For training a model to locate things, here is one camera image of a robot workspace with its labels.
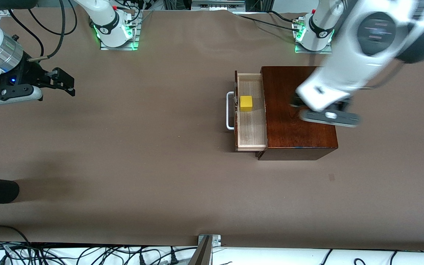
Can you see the silver metal corner bracket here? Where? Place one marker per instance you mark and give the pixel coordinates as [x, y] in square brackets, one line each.
[214, 240]

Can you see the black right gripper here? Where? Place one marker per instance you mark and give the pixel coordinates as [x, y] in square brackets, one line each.
[29, 74]

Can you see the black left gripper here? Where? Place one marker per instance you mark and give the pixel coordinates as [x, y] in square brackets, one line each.
[341, 106]

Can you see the dark brown wooden cabinet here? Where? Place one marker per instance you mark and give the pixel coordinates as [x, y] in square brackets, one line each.
[293, 140]

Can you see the aluminium profile post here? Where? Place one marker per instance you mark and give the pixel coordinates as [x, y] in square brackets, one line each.
[201, 254]

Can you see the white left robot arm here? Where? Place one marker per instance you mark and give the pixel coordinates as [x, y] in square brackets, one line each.
[344, 66]

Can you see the yellow block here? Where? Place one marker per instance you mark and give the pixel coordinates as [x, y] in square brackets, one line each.
[246, 103]

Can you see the brown paper table cover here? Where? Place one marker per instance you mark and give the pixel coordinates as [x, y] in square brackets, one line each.
[142, 147]

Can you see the aluminium frame structure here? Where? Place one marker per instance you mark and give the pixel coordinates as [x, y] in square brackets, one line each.
[217, 4]

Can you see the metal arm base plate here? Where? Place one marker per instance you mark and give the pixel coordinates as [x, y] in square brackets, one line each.
[300, 49]
[134, 38]

